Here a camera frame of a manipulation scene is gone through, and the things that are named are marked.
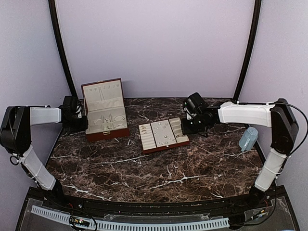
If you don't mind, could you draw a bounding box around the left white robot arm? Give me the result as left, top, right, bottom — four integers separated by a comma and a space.
0, 96, 88, 210

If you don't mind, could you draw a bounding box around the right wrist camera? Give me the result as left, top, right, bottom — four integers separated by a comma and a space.
183, 100, 196, 120

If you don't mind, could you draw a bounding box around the white slotted cable duct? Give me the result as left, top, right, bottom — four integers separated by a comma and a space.
31, 205, 230, 231

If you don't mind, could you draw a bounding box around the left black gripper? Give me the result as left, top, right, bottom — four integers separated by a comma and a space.
64, 115, 88, 132

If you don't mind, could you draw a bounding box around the black frame post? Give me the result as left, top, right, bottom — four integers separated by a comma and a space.
48, 0, 77, 97
233, 0, 262, 101

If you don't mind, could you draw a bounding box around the beige jewelry tray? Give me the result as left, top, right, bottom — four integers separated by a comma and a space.
139, 117, 190, 154

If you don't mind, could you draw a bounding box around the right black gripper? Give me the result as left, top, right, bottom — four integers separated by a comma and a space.
181, 114, 206, 134

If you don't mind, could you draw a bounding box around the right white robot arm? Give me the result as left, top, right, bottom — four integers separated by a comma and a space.
181, 92, 299, 209

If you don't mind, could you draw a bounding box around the wooden jewelry box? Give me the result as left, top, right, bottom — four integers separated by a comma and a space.
81, 78, 129, 142

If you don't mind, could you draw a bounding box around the left black frame post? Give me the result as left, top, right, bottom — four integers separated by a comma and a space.
48, 0, 77, 97

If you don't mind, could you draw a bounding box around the right black frame post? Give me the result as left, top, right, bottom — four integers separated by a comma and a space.
233, 0, 262, 101

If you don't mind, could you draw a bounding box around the light blue plastic cup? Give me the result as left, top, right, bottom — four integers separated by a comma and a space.
239, 127, 258, 152

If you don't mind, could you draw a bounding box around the black front rail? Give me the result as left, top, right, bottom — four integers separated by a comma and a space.
26, 186, 287, 217

